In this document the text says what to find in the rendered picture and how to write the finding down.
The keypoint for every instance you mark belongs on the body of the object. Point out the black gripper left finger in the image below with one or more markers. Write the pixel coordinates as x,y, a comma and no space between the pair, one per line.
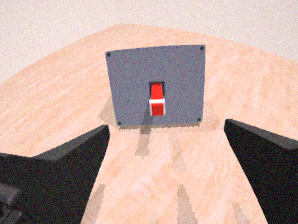
59,182

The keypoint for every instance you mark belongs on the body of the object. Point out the grey sloped panel with square hole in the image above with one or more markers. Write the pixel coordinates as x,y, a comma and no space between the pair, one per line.
179,68

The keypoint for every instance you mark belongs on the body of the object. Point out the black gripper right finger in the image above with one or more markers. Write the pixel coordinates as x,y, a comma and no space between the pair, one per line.
270,164

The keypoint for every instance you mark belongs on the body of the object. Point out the red square peg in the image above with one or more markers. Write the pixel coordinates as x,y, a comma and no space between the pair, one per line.
156,103

